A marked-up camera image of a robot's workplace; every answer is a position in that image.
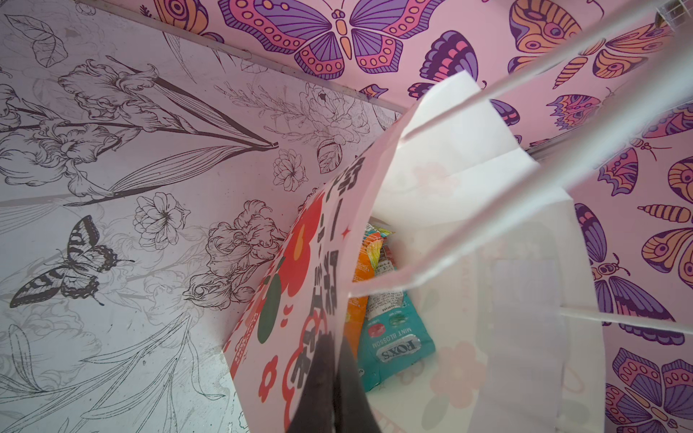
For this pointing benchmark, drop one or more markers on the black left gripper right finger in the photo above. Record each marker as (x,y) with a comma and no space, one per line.
(352,412)

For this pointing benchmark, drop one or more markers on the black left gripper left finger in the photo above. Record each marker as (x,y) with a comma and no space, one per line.
(314,413)

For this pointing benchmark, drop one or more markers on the teal snack packet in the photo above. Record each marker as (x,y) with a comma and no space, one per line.
(393,338)

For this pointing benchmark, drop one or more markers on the white paper bag with flower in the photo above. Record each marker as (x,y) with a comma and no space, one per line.
(446,200)

